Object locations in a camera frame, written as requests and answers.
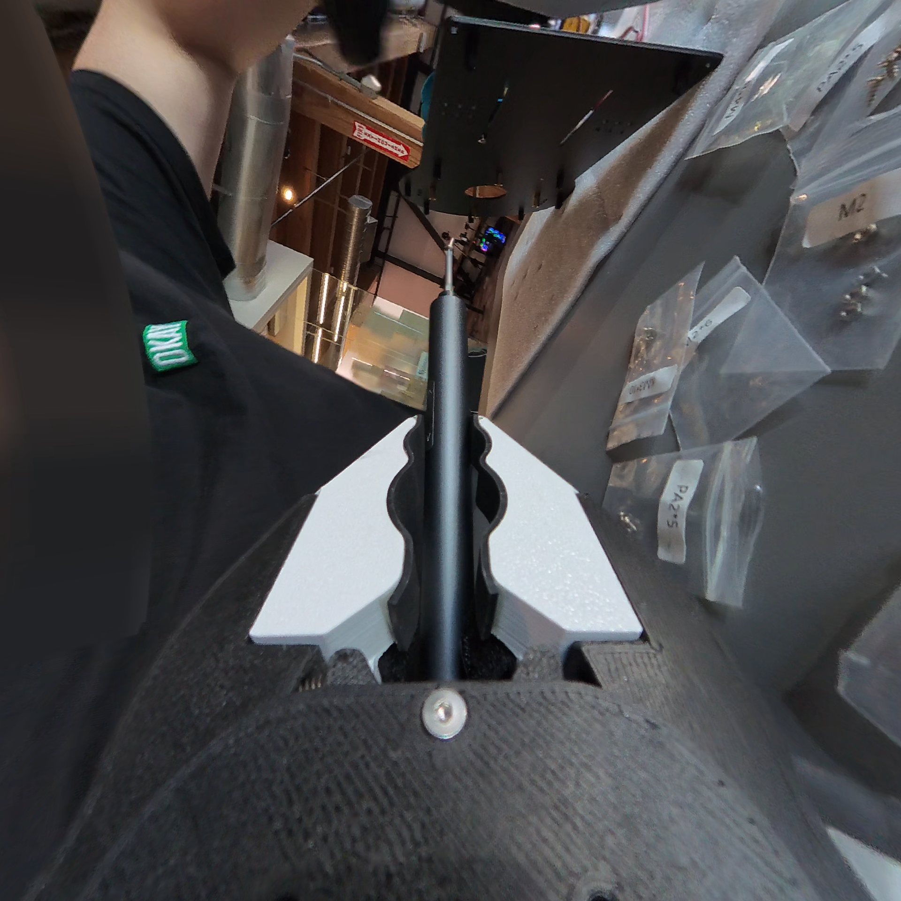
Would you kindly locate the red white wall sign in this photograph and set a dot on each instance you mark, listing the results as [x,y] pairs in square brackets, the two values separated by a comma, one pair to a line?
[382,141]

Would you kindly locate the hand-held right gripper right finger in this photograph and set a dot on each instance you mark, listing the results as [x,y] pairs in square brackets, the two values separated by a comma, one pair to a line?
[563,570]

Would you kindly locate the silver ceiling duct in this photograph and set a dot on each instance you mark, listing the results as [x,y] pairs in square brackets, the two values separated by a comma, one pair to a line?
[257,162]

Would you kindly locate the black screwdriver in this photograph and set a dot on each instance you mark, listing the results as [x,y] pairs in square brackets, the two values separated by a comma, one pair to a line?
[447,457]

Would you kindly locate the person's black shirt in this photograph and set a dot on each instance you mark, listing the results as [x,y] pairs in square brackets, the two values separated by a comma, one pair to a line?
[176,422]

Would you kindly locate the person's left forearm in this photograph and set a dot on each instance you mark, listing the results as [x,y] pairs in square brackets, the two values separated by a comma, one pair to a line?
[183,63]

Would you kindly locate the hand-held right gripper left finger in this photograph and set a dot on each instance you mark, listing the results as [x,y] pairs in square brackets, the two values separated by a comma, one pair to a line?
[338,563]

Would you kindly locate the scattered clear screw bags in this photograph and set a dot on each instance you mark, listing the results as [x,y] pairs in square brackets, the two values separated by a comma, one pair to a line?
[739,387]

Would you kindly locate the white foam sheet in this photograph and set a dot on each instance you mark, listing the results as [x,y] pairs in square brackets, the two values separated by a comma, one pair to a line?
[563,267]

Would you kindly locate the blue hobby robot arm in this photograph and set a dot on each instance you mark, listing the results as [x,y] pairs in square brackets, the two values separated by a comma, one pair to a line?
[549,105]

